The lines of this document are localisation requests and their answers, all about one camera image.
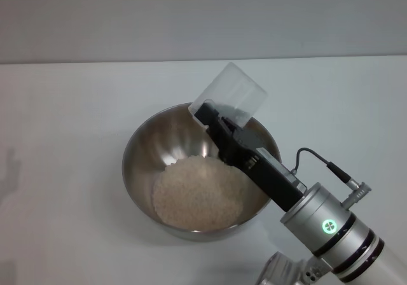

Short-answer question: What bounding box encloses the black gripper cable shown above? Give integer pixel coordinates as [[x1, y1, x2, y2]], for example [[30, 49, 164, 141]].
[[290, 147, 373, 210]]

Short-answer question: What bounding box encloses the stainless steel mixing bowl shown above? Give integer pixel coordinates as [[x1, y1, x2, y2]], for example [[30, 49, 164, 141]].
[[121, 102, 283, 242]]

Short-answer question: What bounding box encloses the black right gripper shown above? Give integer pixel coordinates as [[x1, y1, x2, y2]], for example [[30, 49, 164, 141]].
[[194, 101, 308, 213]]

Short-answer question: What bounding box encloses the clear plastic measuring cup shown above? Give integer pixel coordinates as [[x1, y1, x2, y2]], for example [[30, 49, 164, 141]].
[[188, 61, 268, 130]]

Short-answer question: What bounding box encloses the white uncooked rice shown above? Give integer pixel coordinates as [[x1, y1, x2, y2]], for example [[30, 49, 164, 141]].
[[152, 155, 247, 230]]

